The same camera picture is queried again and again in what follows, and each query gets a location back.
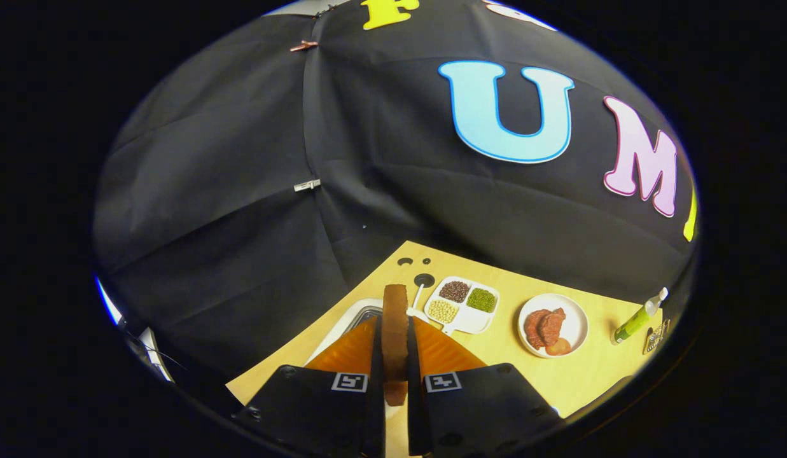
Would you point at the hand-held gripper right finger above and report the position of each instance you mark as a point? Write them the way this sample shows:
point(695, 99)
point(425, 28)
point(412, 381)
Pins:
point(412, 356)

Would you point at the white bread slice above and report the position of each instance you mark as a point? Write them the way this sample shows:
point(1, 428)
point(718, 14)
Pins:
point(395, 331)

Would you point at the white toaster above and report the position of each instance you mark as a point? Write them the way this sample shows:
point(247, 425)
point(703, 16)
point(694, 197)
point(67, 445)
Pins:
point(337, 324)

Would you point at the brown meat patty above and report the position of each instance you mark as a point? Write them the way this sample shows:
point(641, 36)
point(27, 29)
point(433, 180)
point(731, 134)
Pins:
point(532, 327)
point(552, 326)

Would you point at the red tomato slice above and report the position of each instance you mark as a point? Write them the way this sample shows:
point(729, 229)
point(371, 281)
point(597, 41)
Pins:
point(558, 347)

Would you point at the red clip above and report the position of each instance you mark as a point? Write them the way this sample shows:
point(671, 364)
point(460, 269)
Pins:
point(303, 45)

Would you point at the black backdrop cloth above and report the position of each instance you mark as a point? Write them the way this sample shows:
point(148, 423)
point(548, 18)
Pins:
point(240, 159)

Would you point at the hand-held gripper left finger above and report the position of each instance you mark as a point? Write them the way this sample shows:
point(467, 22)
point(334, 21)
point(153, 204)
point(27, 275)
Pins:
point(377, 356)

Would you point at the white divided tray with beans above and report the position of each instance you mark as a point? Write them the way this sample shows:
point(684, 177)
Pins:
point(476, 321)

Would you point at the white round plate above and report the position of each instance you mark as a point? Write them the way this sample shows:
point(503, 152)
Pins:
point(574, 324)

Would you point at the green label plastic bottle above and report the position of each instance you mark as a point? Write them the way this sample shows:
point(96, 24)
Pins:
point(635, 323)

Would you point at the silver clip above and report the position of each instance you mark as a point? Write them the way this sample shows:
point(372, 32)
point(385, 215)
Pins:
point(306, 185)

